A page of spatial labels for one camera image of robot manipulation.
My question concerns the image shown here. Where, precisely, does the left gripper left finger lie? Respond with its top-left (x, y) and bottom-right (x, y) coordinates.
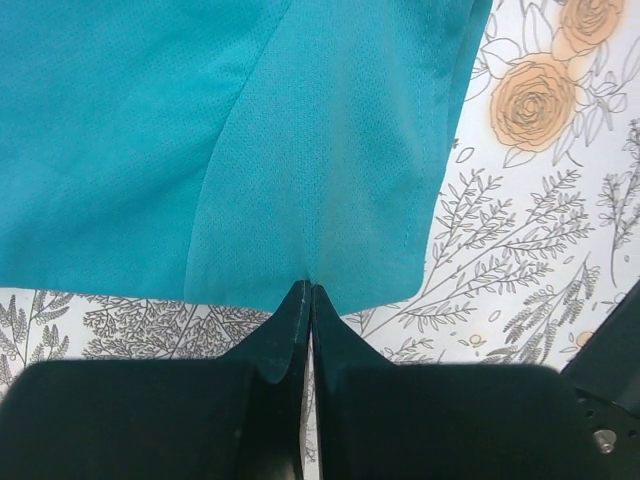
top-left (1, 281), bottom-right (306, 479)

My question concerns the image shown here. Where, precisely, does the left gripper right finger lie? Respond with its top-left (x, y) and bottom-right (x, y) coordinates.
top-left (310, 287), bottom-right (608, 479)

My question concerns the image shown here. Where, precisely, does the teal t shirt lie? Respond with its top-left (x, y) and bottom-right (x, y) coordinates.
top-left (1, 1), bottom-right (491, 314)

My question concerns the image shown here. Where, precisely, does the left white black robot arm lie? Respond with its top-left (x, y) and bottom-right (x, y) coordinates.
top-left (1, 282), bottom-right (639, 479)

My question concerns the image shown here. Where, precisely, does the floral patterned table mat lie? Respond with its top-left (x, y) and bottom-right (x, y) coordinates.
top-left (0, 0), bottom-right (640, 480)

